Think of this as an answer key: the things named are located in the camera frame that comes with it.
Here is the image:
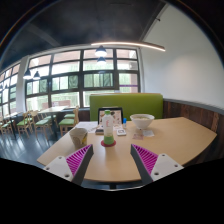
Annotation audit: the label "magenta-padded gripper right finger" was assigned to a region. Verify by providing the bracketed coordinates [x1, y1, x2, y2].
[129, 143, 185, 185]

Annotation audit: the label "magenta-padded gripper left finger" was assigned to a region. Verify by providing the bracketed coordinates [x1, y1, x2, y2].
[43, 143, 95, 186]

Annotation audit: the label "green-capped clear drink bottle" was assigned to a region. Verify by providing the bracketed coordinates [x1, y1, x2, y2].
[101, 109, 116, 146]

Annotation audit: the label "white paper napkin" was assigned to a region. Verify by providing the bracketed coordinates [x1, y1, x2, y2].
[142, 129, 155, 138]

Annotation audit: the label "small red printed packet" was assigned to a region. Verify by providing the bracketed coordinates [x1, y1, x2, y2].
[132, 132, 144, 141]

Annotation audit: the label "white paper sheets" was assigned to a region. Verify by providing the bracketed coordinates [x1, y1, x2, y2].
[74, 121, 99, 134]

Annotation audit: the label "white ceramic soup bowl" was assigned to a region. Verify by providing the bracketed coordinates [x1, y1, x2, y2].
[129, 113, 156, 131]

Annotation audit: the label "group of green-seated wooden chairs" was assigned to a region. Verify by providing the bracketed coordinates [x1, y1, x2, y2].
[0, 105, 81, 138]

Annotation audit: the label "flat round red coaster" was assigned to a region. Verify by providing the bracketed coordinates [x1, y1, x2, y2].
[100, 139, 117, 148]

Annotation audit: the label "small white card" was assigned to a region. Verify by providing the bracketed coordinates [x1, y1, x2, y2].
[116, 128, 128, 137]

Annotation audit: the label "light wooden dining table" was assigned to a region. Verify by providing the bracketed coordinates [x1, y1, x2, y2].
[37, 105, 69, 138]

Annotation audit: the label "black-framed tablet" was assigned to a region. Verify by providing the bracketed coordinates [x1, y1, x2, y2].
[97, 106, 124, 127]

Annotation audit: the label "green upholstered bench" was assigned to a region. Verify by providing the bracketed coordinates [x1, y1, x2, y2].
[89, 92, 164, 122]

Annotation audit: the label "large black-framed window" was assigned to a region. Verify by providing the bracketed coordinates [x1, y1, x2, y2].
[0, 48, 141, 116]

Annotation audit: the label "group of pendant lamps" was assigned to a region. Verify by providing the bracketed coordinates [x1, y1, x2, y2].
[22, 45, 108, 81]

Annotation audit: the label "long curved linear ceiling light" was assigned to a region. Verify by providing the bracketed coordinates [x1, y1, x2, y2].
[90, 40, 167, 53]

